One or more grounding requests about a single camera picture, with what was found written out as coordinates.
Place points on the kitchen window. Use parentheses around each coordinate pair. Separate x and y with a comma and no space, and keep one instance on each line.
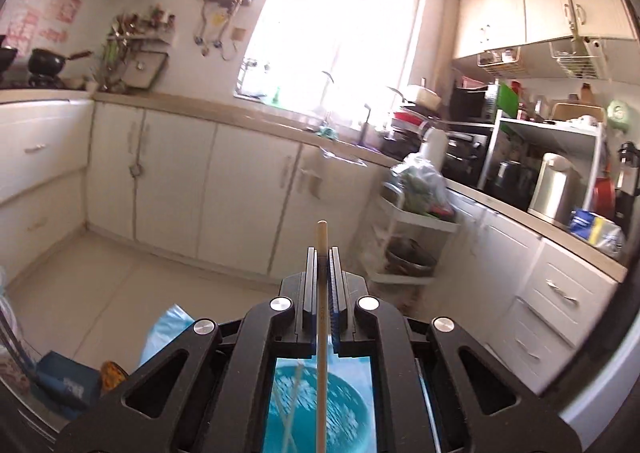
(340,33)

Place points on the black microwave oven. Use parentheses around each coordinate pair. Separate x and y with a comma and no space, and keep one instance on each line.
(467,133)

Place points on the steel thermal pot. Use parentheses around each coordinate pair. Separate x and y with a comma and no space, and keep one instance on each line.
(552,193)

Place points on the black rice cooker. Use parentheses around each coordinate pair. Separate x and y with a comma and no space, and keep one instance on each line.
(510,183)

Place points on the black kettle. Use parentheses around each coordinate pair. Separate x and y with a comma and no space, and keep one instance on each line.
(627,183)

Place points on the green cutting board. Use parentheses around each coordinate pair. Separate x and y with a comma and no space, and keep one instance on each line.
(506,100)

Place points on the patterned plastic bag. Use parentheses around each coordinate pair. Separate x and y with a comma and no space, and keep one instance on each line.
(12,333)

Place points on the blue box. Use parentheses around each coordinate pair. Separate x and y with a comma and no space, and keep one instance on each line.
(67,383)

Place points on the dish rack with pots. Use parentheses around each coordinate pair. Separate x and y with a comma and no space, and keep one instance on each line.
(412,118)

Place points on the red wall stickers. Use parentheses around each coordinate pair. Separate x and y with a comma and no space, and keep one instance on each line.
(40,13)

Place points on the blue yellow packet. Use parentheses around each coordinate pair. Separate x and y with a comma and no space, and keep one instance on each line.
(597,230)

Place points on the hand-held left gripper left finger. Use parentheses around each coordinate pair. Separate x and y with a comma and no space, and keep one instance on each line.
(311,293)

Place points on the cream stove base cabinet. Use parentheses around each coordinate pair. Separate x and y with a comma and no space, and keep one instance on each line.
(40,158)

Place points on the black wok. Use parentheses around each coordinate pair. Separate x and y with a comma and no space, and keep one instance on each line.
(7,55)

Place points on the wall spice rack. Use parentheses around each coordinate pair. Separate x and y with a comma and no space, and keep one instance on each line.
(142,28)

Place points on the white rolling cart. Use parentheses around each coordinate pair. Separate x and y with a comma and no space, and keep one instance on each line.
(400,253)

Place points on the cream base cabinet with drawers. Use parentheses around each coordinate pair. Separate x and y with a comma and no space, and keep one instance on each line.
(545,293)

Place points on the plastic bag of greens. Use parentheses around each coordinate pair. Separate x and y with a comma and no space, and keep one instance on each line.
(422,185)

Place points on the white counter shelf rack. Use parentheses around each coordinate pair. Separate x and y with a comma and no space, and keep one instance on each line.
(550,133)

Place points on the cream wall cabinets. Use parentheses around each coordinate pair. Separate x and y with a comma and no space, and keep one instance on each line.
(545,3)

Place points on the wooden chopstick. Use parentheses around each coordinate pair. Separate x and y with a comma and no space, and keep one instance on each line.
(292,408)
(322,243)

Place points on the teal patterned cup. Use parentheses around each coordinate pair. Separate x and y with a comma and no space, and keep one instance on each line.
(347,408)

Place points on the dark bowl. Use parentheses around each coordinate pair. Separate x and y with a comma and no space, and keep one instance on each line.
(410,258)

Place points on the cream sink base cabinet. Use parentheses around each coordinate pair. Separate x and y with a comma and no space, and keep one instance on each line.
(215,183)

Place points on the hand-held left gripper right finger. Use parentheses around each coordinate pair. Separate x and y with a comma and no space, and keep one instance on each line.
(336,293)

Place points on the sink faucet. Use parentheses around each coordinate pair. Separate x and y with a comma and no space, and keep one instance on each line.
(327,98)

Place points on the white thermos jug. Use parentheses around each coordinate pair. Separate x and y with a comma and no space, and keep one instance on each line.
(433,150)

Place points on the red pot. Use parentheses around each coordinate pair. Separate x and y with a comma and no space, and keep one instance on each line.
(604,198)

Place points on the green round wall gadget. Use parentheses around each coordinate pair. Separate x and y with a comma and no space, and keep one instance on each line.
(619,114)

